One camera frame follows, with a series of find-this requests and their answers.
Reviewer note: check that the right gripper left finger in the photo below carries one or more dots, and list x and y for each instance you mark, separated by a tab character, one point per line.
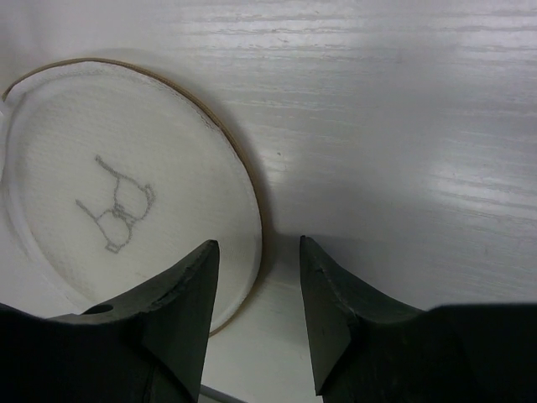
145	345

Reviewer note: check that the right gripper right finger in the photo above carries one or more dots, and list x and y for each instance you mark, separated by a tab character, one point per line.
366	346

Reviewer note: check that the white mesh laundry bag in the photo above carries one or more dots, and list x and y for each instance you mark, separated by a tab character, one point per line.
110	174

